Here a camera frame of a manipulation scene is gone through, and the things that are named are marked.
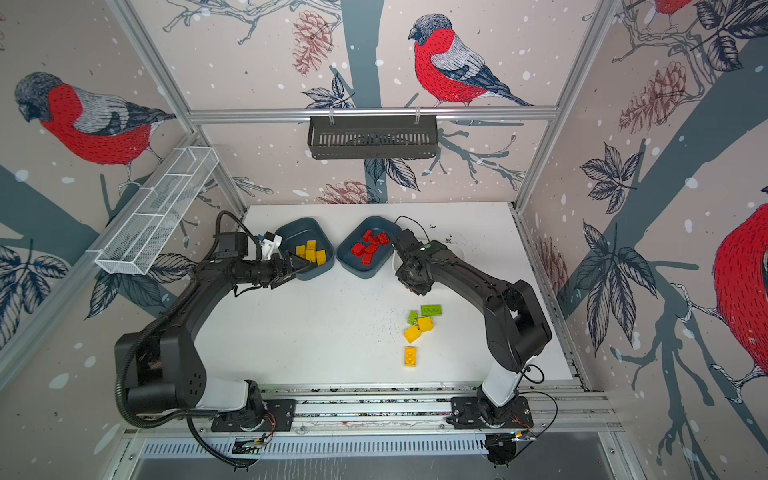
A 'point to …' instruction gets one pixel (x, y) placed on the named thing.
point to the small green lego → (413, 318)
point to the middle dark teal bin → (355, 235)
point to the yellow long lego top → (321, 257)
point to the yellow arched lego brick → (311, 245)
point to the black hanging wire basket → (367, 137)
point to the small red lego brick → (367, 235)
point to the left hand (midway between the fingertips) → (299, 268)
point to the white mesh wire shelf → (138, 244)
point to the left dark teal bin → (297, 233)
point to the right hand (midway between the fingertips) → (403, 284)
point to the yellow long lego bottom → (410, 356)
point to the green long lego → (431, 310)
